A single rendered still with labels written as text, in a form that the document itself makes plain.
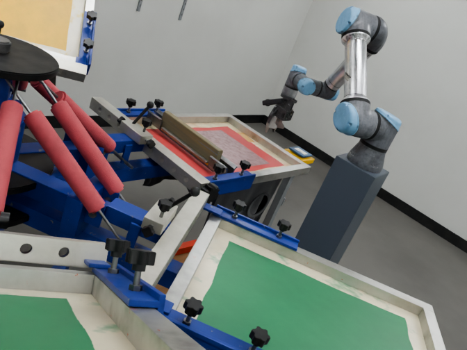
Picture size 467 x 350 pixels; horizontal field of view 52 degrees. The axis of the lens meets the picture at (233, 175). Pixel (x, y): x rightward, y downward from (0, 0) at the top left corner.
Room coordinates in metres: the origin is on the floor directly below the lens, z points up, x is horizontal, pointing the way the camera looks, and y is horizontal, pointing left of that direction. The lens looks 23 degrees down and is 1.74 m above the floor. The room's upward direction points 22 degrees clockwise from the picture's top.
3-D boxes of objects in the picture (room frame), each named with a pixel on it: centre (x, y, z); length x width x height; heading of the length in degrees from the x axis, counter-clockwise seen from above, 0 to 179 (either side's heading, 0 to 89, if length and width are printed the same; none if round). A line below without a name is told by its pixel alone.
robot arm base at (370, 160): (1.89, -0.48, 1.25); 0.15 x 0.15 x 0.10
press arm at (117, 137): (1.58, 0.42, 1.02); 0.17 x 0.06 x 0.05; 147
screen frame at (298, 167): (2.05, 0.12, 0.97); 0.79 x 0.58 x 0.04; 147
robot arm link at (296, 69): (2.35, -0.10, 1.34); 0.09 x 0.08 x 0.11; 26
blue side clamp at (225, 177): (1.70, 0.02, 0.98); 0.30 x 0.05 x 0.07; 147
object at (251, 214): (2.00, -0.06, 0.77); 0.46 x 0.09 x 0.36; 147
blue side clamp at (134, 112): (2.00, 0.48, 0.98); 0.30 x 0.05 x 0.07; 147
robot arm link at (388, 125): (1.89, -0.47, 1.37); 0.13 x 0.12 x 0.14; 116
